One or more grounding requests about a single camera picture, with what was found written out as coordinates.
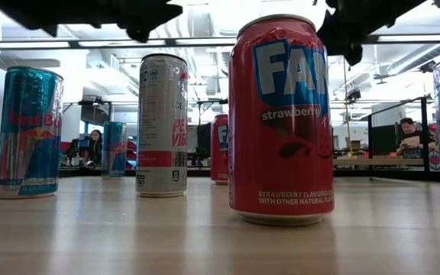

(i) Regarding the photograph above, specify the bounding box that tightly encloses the person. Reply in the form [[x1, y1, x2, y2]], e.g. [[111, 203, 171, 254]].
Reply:
[[395, 117, 437, 160], [83, 128, 104, 167]]

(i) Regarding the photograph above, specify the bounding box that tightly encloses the overhead frame beam with lights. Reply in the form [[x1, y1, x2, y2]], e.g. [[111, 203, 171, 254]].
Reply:
[[0, 34, 440, 50]]

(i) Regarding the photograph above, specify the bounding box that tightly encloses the red Fanta strawberry can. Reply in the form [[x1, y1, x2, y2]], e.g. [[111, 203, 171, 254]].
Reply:
[[209, 113, 230, 186], [227, 14, 335, 228]]

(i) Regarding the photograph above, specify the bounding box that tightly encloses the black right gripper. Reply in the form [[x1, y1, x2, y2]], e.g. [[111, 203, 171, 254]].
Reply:
[[317, 0, 381, 66]]

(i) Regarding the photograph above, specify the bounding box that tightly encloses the colourful poster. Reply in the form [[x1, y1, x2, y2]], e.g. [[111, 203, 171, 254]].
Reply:
[[428, 121, 440, 172]]

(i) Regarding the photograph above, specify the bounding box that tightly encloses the black monitor on stand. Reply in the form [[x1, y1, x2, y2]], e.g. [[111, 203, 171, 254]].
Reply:
[[62, 97, 113, 127]]

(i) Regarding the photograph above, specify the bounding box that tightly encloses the black aluminium table frame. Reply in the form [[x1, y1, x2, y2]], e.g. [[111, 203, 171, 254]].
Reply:
[[0, 167, 440, 184]]

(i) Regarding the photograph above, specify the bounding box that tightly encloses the white Celsius can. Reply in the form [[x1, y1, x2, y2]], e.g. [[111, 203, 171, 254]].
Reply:
[[135, 53, 189, 199]]

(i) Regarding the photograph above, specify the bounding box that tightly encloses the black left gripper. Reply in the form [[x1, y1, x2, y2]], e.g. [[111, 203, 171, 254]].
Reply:
[[57, 0, 185, 43]]

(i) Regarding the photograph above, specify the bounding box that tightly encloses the black partition panel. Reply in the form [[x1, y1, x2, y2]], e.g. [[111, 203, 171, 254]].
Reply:
[[370, 124, 399, 157]]

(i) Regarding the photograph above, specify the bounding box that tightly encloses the black ceiling camera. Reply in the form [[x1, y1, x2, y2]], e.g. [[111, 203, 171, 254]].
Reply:
[[345, 88, 361, 105]]

